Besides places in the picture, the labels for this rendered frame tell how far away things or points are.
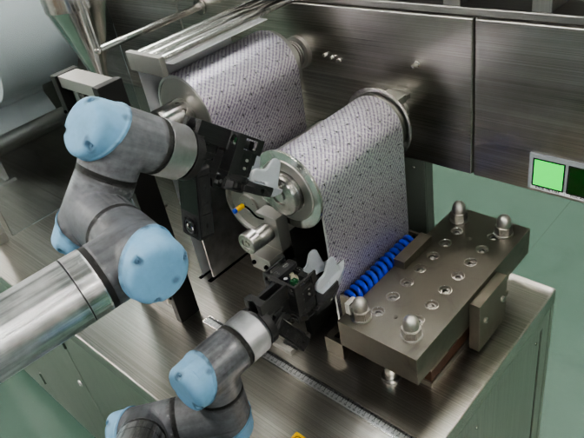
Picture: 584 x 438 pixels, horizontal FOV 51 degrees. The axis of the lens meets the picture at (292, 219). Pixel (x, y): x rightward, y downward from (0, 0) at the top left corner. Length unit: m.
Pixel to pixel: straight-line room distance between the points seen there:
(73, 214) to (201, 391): 0.31
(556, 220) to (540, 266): 0.35
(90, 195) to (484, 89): 0.69
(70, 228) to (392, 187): 0.62
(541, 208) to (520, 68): 2.09
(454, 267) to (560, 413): 1.19
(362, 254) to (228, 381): 0.37
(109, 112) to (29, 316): 0.24
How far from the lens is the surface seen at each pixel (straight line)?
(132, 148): 0.74
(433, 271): 1.15
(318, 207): 0.98
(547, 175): 1.13
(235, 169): 0.86
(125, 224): 0.67
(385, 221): 1.16
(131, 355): 1.32
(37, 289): 0.64
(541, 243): 2.91
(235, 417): 0.98
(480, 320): 1.12
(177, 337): 1.32
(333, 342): 1.17
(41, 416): 2.64
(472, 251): 1.20
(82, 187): 0.75
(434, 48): 1.14
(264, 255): 1.06
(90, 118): 0.72
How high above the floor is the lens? 1.78
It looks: 34 degrees down
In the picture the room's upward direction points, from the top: 11 degrees counter-clockwise
